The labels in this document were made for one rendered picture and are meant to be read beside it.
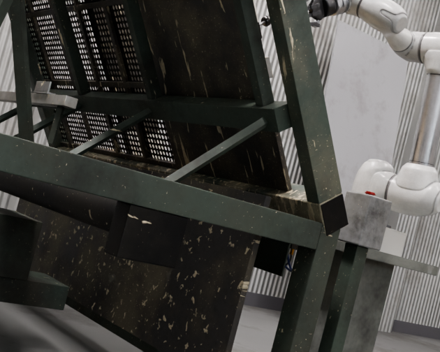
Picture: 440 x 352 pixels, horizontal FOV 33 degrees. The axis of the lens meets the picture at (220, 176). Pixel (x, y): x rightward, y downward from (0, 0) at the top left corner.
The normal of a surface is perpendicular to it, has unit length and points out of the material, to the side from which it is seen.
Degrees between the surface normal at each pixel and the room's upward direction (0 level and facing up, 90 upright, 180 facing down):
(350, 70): 84
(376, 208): 90
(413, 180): 93
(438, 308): 90
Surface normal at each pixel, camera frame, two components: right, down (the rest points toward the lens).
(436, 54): -0.62, 0.00
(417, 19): 0.55, 0.11
